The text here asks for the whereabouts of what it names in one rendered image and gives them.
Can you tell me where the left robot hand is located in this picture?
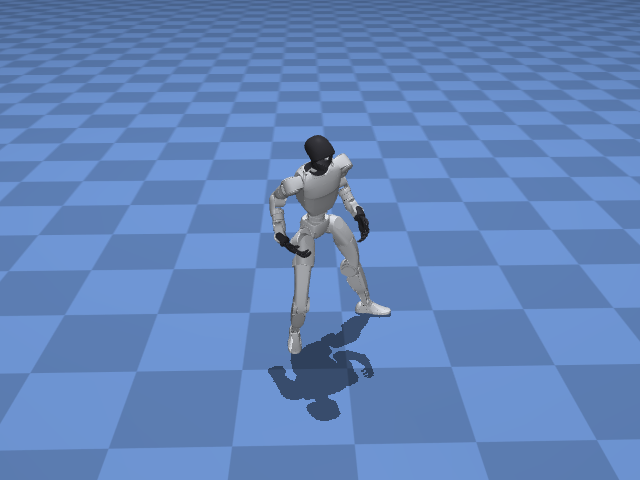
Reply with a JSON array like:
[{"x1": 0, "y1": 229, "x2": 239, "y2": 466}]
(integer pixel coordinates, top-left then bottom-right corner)
[{"x1": 354, "y1": 206, "x2": 369, "y2": 242}]

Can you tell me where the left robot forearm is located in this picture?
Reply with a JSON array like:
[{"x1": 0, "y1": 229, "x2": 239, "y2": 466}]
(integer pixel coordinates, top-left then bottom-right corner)
[{"x1": 338, "y1": 177, "x2": 364, "y2": 217}]

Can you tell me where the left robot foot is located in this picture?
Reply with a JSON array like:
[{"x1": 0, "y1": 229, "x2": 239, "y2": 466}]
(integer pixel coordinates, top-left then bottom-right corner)
[{"x1": 355, "y1": 301, "x2": 391, "y2": 315}]

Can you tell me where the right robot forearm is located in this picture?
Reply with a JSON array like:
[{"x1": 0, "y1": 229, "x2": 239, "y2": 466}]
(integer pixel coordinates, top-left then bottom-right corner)
[{"x1": 269, "y1": 195, "x2": 287, "y2": 244}]

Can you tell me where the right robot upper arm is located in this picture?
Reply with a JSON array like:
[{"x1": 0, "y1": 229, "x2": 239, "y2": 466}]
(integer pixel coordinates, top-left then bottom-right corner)
[{"x1": 271, "y1": 176, "x2": 304, "y2": 207}]

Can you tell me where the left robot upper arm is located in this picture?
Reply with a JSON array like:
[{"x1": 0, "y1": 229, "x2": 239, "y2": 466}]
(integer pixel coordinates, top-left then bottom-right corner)
[{"x1": 334, "y1": 153, "x2": 353, "y2": 188}]

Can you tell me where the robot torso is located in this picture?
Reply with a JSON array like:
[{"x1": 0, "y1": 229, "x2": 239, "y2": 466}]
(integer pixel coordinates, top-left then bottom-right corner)
[{"x1": 294, "y1": 157, "x2": 342, "y2": 239}]

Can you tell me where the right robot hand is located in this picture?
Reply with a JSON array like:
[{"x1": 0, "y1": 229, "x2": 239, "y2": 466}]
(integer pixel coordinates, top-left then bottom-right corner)
[{"x1": 275, "y1": 232, "x2": 311, "y2": 258}]

